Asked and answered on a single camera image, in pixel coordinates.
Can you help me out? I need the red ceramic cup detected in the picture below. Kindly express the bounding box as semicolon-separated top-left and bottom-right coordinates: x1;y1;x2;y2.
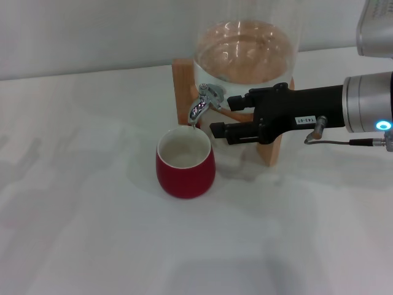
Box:
155;122;217;200

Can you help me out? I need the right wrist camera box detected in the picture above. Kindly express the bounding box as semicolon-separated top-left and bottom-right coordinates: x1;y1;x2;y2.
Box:
355;0;393;58

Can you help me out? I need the glass water dispenser jar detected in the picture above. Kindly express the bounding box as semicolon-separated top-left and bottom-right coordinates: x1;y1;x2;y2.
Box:
192;0;301;115

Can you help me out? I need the chrome faucet tap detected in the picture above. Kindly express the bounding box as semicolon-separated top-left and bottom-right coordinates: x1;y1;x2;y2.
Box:
187;82;225;129

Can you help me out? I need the wooden dispenser stand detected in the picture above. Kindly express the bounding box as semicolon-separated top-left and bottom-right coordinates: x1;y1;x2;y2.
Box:
171;58;295;168

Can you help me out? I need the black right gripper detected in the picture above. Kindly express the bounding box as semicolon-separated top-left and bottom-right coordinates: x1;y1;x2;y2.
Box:
209;82;346;146

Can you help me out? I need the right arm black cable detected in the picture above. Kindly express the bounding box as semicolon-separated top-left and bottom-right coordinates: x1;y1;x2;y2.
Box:
303;115;393;153

